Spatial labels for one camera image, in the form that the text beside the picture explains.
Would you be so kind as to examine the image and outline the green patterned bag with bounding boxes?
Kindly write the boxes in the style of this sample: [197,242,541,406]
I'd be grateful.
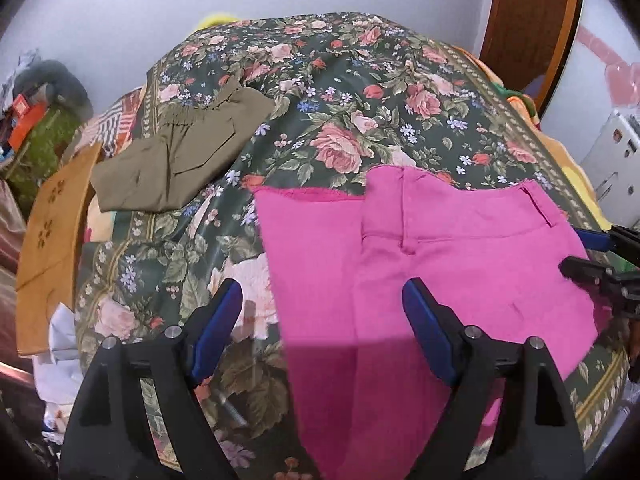
[0,105,83,201]

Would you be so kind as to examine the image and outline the white cloth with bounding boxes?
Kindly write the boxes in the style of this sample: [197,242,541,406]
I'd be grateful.
[32,302,83,406]

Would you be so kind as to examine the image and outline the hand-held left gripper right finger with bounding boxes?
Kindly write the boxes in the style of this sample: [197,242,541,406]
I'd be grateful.
[401,277,583,480]

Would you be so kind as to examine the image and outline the olive green pants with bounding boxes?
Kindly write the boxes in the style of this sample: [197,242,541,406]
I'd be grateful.
[90,76,276,213]

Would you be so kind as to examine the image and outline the floral bedspread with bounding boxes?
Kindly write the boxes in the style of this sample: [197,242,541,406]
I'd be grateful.
[75,10,631,480]

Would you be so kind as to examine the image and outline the orange box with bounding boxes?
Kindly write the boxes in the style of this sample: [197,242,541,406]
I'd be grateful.
[7,92,51,151]

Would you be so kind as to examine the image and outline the grey plush pillow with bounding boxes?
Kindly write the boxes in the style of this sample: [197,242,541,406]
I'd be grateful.
[15,59,93,116]

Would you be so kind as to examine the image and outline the striped cloth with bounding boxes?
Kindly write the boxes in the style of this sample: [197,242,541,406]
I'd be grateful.
[75,87,148,158]

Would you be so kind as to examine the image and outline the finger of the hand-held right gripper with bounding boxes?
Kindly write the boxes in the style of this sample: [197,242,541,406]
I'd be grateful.
[572,224,640,261]
[559,255,640,318]

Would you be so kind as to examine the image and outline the pile of clothes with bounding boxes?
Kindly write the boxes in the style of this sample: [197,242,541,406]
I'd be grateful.
[0,49,41,106]

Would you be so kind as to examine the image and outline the tan wooden board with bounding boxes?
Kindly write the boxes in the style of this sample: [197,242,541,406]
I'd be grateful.
[15,142,103,356]

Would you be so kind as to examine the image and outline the wooden door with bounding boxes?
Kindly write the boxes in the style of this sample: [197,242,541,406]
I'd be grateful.
[477,0,586,111]

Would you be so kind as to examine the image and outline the white heart-print wardrobe door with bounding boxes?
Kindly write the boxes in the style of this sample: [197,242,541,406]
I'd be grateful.
[540,0,640,161]

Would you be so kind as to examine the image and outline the pink striped curtain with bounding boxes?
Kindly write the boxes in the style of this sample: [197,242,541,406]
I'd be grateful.
[0,175,28,281]

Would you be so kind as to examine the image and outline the white appliance with stickers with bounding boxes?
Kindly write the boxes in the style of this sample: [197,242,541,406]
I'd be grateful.
[575,110,640,221]

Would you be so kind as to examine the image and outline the pink pants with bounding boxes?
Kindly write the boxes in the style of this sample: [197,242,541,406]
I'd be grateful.
[254,166,616,480]

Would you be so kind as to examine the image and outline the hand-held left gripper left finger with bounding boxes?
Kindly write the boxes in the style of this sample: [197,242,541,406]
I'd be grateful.
[59,278,244,480]

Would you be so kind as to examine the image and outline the colourful fleece blanket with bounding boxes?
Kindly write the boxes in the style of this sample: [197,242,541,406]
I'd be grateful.
[480,55,611,226]

